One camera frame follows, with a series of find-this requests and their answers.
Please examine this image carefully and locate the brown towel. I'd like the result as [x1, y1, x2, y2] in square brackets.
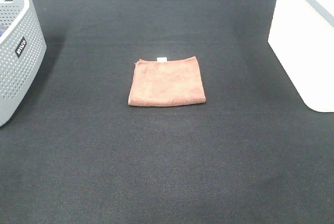
[128, 56, 206, 107]

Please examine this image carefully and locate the black table mat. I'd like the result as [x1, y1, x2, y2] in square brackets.
[1, 0, 333, 223]

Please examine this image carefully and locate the white storage bin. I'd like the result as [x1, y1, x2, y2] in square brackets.
[268, 0, 333, 112]

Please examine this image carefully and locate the grey perforated laundry basket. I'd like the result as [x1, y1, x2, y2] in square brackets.
[1, 0, 46, 125]

